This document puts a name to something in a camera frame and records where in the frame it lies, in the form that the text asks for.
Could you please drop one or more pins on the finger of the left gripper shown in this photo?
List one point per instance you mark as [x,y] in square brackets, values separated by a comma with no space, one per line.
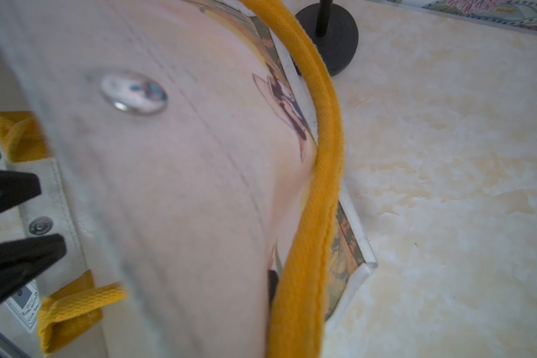
[21,261]
[16,188]

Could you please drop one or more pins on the white canvas pouch yellow handles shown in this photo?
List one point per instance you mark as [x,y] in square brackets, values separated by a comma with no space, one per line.
[190,153]

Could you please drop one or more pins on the white QR code card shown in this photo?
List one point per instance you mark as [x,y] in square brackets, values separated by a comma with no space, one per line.
[25,304]

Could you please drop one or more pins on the blue microphone on black stand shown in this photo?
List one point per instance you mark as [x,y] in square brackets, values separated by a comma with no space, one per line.
[333,31]

